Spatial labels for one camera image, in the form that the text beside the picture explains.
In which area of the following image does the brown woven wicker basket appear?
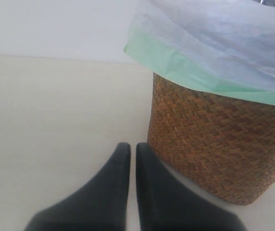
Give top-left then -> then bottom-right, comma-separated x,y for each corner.
147,74 -> 275,205

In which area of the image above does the white and green bin liner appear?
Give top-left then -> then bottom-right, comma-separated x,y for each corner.
124,0 -> 275,106

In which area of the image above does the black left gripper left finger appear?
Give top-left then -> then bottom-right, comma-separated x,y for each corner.
25,142 -> 131,231

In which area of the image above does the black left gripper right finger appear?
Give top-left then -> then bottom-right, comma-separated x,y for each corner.
135,142 -> 246,231

